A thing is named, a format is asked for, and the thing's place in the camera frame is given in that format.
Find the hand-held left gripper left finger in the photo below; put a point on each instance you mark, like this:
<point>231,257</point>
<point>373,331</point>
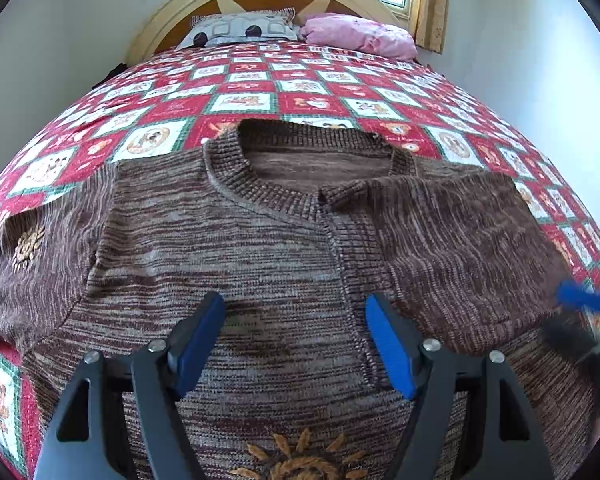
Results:
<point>200,340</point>

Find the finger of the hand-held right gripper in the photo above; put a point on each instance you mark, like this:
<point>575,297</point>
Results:
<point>582,300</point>

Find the grey patterned pillow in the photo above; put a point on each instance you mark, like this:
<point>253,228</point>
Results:
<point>240,30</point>

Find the brown knit sweater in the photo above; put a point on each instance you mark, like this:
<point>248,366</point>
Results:
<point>290,255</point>

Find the yellow curtain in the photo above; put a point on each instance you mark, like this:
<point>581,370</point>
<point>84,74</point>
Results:
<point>430,5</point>

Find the pink pillow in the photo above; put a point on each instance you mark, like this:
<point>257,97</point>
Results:
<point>365,35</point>

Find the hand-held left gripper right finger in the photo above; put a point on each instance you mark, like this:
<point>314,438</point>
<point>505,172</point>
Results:
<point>387,345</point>

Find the red printed patchwork quilt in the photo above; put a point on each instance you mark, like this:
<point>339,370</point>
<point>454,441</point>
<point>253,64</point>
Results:
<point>250,95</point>

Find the dark cloth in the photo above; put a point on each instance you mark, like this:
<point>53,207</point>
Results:
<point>111,75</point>

